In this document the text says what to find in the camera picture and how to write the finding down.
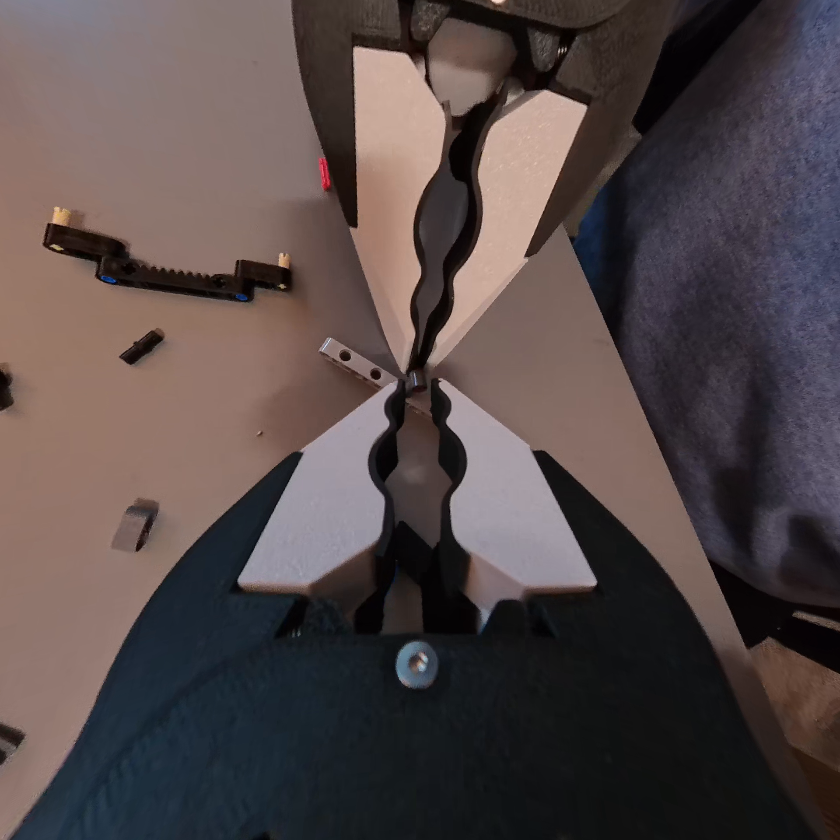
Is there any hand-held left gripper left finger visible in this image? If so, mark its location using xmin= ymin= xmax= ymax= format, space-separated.
xmin=236 ymin=379 xmax=408 ymax=630

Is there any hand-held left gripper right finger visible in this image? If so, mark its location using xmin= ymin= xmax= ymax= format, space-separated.
xmin=428 ymin=378 xmax=598 ymax=630

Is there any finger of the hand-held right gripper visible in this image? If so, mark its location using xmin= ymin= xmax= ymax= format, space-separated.
xmin=419 ymin=88 xmax=589 ymax=368
xmin=352 ymin=45 xmax=460 ymax=371

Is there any long grey lego beam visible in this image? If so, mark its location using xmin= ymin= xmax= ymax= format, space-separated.
xmin=319 ymin=336 xmax=434 ymax=416

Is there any short grey lego beam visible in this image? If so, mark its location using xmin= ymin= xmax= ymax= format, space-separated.
xmin=111 ymin=498 xmax=160 ymax=553

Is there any black lego rack assembly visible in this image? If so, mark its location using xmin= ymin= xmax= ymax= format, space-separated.
xmin=42 ymin=206 xmax=293 ymax=304

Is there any black lego pin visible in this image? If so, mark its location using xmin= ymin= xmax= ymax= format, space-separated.
xmin=119 ymin=327 xmax=165 ymax=366

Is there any person's blue-clothed body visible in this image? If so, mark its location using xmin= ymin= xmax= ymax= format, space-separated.
xmin=574 ymin=0 xmax=840 ymax=608

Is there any black metal rod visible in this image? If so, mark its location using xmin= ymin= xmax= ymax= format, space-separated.
xmin=712 ymin=564 xmax=840 ymax=651

